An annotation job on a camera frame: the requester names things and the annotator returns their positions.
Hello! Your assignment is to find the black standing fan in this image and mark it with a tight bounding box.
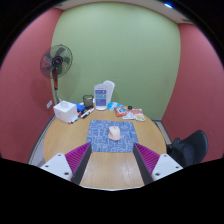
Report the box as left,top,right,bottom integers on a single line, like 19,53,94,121
39,43,74,105

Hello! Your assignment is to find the black whiteboard marker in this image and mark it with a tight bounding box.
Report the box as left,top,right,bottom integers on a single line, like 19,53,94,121
79,107,96,120

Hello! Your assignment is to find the pale pink computer mouse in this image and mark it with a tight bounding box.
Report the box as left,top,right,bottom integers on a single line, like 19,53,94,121
107,125,122,141

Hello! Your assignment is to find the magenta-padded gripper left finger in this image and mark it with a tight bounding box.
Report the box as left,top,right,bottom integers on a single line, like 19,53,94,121
39,141,93,186

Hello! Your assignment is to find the white sign stand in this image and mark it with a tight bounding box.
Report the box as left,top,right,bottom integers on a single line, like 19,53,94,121
93,83,109,111

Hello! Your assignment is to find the red-capped whiteboard marker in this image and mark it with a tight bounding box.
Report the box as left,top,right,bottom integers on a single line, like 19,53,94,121
68,111,83,125

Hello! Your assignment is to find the blue patterned mouse pad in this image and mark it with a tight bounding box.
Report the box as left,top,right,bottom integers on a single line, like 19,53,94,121
86,119,140,154

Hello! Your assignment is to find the light blue packet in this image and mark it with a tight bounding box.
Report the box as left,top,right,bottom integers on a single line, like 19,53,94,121
107,101,120,112

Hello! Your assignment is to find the white tissue box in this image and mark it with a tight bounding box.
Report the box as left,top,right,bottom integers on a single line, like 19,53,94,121
53,100,78,124

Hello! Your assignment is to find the blue whiteboard eraser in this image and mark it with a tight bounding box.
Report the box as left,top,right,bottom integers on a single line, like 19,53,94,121
73,102,86,113

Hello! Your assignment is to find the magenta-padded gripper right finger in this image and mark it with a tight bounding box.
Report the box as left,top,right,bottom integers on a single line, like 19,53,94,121
133,142,184,186

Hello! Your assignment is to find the black office chair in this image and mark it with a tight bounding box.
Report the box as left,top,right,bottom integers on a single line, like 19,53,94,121
181,129,210,164

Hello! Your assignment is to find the black mesh pen cup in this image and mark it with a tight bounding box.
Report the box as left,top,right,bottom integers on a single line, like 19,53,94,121
82,94,95,109

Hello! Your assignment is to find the orange snack packet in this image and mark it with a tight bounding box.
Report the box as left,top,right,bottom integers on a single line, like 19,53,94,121
114,105,129,118

